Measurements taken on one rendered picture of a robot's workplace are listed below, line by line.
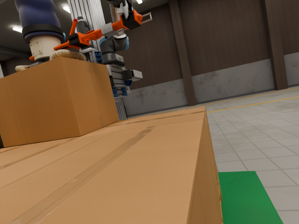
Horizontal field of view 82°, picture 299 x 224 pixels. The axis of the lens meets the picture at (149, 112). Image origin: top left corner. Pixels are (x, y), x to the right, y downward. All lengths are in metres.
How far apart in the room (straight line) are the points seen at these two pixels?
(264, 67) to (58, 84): 6.87
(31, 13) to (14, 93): 0.47
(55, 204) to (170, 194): 0.16
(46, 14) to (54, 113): 0.61
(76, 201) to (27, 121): 0.92
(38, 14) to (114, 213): 1.20
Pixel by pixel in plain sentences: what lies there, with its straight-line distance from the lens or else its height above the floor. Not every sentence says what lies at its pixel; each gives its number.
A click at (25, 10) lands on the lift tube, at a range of 1.34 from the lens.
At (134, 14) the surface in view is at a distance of 0.96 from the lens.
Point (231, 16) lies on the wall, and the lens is 7.39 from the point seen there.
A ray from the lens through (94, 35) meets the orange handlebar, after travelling 1.07.
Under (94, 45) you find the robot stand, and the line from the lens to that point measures 1.95.
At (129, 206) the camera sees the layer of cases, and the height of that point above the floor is 0.54.
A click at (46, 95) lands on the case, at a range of 1.03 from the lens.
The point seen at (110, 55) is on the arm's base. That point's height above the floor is 1.10.
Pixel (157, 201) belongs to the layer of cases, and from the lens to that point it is 0.23.
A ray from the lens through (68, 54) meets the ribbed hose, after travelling 1.15.
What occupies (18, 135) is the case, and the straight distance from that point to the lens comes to 1.26.
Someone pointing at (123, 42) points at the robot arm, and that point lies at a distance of 1.67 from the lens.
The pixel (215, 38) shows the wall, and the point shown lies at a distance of 7.12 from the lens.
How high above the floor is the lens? 0.67
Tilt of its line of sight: 5 degrees down
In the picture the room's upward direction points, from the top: 12 degrees counter-clockwise
